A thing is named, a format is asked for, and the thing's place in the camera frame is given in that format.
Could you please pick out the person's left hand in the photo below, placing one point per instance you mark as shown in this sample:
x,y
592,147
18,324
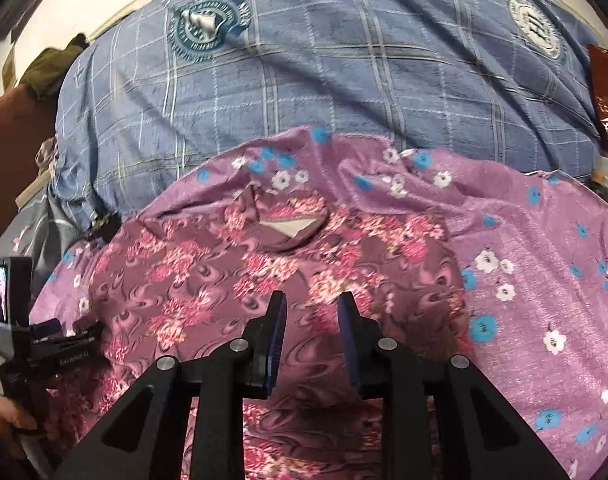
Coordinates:
x,y
4,415

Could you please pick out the grey cloth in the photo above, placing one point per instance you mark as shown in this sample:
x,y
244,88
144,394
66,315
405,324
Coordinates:
x,y
49,240

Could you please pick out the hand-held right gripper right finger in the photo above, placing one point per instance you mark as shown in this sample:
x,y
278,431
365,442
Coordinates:
x,y
346,345

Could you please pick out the blue plaid blanket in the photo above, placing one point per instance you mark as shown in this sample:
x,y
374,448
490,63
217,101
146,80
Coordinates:
x,y
334,70

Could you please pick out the olive green cloth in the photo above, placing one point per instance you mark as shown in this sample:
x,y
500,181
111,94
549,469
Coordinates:
x,y
49,67

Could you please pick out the brown wooden bed frame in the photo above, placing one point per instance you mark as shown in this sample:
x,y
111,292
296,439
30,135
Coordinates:
x,y
14,130

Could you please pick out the purple flowered bed sheet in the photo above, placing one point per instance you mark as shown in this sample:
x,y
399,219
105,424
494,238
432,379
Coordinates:
x,y
524,240

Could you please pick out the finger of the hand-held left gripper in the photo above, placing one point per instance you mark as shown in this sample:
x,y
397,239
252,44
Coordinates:
x,y
84,336

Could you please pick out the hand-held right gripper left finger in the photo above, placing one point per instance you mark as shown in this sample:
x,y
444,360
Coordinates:
x,y
276,340

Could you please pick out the maroon pink floral shirt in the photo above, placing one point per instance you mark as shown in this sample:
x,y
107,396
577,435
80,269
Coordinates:
x,y
209,280

